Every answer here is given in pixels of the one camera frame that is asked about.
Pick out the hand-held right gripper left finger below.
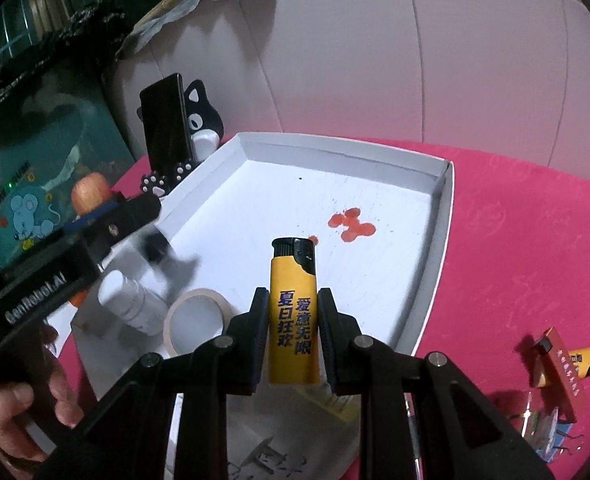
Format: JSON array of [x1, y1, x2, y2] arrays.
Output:
[[35, 287, 271, 480]]

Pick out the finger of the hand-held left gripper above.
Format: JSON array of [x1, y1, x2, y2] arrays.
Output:
[[64, 194, 162, 263]]

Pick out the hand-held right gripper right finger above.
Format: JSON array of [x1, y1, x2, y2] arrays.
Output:
[[317, 287, 556, 480]]

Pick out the yellow lighter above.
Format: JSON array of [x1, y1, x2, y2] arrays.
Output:
[[267, 237, 322, 387], [538, 345, 590, 389]]

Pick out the white cardboard tray box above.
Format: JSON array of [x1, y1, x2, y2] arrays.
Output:
[[72, 131, 455, 480]]

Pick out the red slim box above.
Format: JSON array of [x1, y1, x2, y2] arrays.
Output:
[[529, 327, 589, 424]]

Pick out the person's left hand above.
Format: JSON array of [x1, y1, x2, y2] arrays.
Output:
[[0, 325, 84, 476]]

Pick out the red apple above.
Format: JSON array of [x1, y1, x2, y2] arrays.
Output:
[[71, 172, 114, 217]]

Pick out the teal mouse print box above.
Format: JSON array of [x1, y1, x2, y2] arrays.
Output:
[[0, 180, 83, 268]]

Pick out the beige tape roll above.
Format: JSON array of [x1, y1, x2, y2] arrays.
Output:
[[166, 288, 234, 357]]

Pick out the white plastic bottle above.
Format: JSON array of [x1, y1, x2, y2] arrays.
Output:
[[97, 270, 170, 337]]

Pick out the black smartphone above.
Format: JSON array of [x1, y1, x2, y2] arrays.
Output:
[[140, 73, 194, 173]]

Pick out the black cat phone stand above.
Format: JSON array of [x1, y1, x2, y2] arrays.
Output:
[[136, 80, 224, 197]]

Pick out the black plastic netting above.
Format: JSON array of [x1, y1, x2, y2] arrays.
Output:
[[0, 0, 140, 111]]

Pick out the binder clips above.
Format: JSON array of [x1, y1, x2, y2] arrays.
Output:
[[492, 391, 587, 462]]

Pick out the dark window frame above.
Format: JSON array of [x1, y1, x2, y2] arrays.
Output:
[[0, 0, 46, 91]]

